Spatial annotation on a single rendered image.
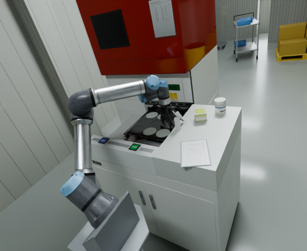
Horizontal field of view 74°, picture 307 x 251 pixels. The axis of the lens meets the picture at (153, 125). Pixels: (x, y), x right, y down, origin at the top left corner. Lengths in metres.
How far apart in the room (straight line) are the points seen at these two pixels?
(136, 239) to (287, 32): 5.36
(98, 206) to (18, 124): 2.10
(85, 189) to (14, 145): 2.04
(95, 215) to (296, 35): 5.47
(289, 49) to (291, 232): 4.17
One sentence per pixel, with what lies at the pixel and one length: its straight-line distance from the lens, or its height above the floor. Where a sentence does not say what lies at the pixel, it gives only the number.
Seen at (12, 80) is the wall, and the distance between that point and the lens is 2.84.
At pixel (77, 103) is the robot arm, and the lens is 1.05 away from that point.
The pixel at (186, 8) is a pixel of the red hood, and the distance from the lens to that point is 1.48.
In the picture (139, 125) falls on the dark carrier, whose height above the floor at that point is 0.90.
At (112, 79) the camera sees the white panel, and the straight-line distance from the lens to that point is 1.91.
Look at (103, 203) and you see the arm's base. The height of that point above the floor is 1.01.
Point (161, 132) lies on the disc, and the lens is 1.42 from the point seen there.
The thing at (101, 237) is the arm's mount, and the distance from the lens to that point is 0.88.
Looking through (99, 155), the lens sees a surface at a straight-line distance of 1.46.
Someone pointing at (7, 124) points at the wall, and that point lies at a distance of 2.83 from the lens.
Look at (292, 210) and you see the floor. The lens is 2.15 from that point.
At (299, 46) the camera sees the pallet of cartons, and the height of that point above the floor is 0.30.
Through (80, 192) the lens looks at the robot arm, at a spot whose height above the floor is 1.07.
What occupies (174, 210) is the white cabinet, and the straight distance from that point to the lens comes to 1.42.
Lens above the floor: 1.67
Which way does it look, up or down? 31 degrees down
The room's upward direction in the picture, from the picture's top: 13 degrees counter-clockwise
